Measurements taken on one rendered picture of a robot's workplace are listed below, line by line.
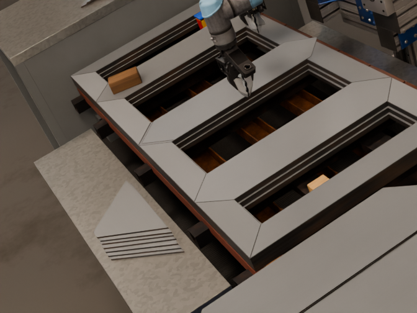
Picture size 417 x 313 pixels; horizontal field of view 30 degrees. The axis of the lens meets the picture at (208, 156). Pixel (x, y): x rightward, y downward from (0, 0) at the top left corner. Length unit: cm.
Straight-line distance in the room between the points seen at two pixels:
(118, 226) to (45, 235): 163
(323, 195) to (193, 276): 44
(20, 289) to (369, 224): 220
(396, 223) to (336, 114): 53
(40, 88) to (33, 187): 124
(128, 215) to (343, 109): 75
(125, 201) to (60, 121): 95
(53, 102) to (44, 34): 29
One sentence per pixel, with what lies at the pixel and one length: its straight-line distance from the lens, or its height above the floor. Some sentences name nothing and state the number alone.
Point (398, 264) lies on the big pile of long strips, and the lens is 192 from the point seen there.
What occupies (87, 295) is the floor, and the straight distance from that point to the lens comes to 359.
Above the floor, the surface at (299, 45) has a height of 87.
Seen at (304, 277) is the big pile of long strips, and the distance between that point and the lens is 196.
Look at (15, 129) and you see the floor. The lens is 519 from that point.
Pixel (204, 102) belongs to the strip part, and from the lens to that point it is 273.
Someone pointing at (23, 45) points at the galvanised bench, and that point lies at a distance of 335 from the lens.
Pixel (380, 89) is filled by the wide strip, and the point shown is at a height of 87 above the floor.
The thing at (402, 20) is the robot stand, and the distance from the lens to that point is 283.
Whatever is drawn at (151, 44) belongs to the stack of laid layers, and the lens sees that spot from 333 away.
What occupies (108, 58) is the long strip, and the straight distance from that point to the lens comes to 334.
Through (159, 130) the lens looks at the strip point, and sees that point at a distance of 268.
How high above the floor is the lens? 221
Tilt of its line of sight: 33 degrees down
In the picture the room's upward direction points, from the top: 24 degrees counter-clockwise
